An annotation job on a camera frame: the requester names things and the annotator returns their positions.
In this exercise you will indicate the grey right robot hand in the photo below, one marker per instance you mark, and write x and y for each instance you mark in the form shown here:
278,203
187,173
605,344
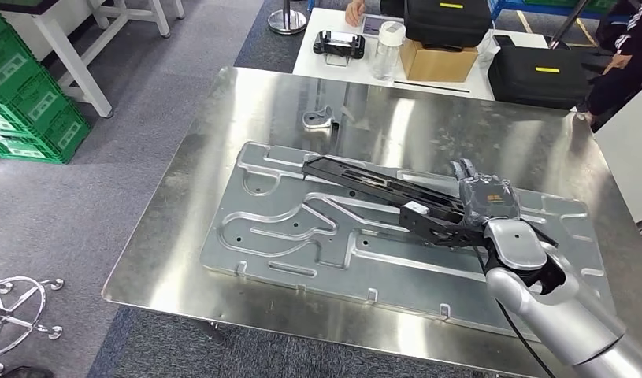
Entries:
490,201

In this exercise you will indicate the grey tablet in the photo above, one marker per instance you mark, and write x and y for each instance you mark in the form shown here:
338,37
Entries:
375,25

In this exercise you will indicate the blue equipment frame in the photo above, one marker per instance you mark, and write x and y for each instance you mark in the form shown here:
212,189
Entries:
560,10

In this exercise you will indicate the cardboard box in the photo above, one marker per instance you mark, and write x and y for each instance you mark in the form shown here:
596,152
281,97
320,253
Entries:
435,65

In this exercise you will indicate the black plastic panel part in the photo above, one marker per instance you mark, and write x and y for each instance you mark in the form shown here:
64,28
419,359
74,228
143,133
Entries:
362,180

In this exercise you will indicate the chrome stanchion base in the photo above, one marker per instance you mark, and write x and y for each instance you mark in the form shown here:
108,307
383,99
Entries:
287,21

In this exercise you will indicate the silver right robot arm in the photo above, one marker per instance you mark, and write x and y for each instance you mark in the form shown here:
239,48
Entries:
560,313

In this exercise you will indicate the black stool chrome base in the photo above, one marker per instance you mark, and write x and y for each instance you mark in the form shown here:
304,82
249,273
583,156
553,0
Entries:
12,313

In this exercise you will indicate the person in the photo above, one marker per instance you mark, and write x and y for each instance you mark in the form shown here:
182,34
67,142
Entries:
628,52
25,373
356,11

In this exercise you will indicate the white desk frame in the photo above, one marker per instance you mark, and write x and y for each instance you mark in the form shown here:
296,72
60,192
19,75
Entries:
75,62

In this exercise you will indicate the black handheld controller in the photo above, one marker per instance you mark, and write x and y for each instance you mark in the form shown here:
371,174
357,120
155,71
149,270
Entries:
339,44

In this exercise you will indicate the small metal hook part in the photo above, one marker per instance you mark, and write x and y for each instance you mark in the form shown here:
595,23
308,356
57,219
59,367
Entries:
316,120

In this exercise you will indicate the clear bottle white cap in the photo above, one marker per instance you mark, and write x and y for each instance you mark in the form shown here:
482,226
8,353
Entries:
386,52

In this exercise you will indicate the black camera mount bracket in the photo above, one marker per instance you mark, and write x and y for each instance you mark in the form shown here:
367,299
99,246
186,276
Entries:
440,229

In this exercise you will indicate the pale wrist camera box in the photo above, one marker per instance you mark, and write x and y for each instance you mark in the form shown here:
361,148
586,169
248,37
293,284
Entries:
416,208

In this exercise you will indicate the thin black rod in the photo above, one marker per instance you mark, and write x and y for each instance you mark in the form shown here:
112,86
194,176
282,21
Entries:
430,86

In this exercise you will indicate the white side panel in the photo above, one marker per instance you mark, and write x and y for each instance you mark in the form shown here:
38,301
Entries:
628,156

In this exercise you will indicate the white desk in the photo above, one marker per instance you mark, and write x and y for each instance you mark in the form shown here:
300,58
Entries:
331,70

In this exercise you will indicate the stamped sheet metal plate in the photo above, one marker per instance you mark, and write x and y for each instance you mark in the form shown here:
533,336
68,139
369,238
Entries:
299,245

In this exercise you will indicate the steel workbench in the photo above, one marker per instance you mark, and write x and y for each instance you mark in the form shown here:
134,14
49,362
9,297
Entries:
195,182

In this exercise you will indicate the black case yellow label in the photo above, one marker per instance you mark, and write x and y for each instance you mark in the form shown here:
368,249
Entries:
446,23
540,83

